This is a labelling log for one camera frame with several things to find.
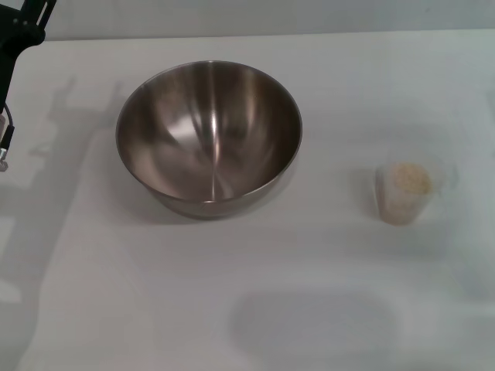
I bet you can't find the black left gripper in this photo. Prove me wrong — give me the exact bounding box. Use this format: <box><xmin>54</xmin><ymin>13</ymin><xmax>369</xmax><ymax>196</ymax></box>
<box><xmin>0</xmin><ymin>0</ymin><xmax>57</xmax><ymax>115</ymax></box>

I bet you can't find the stainless steel mixing bowl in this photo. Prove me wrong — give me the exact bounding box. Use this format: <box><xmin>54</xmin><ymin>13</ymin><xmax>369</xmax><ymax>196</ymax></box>
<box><xmin>114</xmin><ymin>60</ymin><xmax>303</xmax><ymax>221</ymax></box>

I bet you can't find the left arm cable with connector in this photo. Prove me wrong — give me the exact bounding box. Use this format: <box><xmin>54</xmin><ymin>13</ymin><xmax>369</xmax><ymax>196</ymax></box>
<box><xmin>0</xmin><ymin>100</ymin><xmax>17</xmax><ymax>174</ymax></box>

